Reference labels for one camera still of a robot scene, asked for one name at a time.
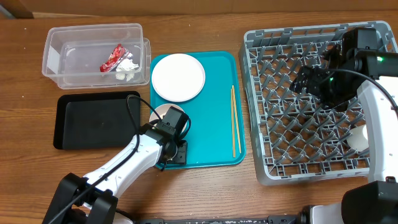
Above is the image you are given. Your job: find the white napkin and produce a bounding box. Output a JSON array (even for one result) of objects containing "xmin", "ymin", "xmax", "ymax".
[{"xmin": 115, "ymin": 53, "xmax": 139, "ymax": 82}]

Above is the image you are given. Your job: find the small white rice bowl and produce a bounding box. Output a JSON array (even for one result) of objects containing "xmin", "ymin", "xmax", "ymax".
[{"xmin": 149, "ymin": 103, "xmax": 190, "ymax": 139}]

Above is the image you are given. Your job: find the right wooden chopstick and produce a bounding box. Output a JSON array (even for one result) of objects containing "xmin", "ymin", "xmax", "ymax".
[{"xmin": 231, "ymin": 85, "xmax": 242, "ymax": 154}]

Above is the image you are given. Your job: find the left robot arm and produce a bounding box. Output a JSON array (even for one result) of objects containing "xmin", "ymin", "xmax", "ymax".
[{"xmin": 43, "ymin": 122, "xmax": 189, "ymax": 223}]

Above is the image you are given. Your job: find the black plastic tray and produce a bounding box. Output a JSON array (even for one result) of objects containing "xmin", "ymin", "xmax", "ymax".
[{"xmin": 53, "ymin": 91, "xmax": 141, "ymax": 150}]

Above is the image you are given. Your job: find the clear plastic bin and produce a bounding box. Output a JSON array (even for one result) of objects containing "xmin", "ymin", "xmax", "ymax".
[{"xmin": 42, "ymin": 23, "xmax": 151, "ymax": 89}]

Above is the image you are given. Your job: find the red snack wrapper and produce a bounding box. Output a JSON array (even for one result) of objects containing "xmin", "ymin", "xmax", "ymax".
[{"xmin": 99, "ymin": 44, "xmax": 129, "ymax": 72}]

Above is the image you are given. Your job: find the large white plate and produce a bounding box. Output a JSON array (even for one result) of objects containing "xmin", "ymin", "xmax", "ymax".
[{"xmin": 151, "ymin": 54, "xmax": 206, "ymax": 102}]

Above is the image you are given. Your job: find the grey dishwasher rack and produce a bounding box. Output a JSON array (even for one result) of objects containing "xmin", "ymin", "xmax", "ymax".
[{"xmin": 239, "ymin": 21, "xmax": 397, "ymax": 185}]

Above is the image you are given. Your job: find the teal serving tray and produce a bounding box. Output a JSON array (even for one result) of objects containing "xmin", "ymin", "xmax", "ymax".
[{"xmin": 166, "ymin": 51, "xmax": 246, "ymax": 170}]

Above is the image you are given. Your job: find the white cup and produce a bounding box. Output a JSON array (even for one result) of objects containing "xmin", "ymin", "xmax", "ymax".
[{"xmin": 346, "ymin": 124, "xmax": 369, "ymax": 152}]

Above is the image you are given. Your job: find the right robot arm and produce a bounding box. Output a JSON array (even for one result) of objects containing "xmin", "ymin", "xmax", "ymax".
[{"xmin": 290, "ymin": 50, "xmax": 397, "ymax": 223}]

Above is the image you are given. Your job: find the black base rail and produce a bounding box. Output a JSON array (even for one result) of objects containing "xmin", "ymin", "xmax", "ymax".
[{"xmin": 134, "ymin": 215, "xmax": 300, "ymax": 224}]

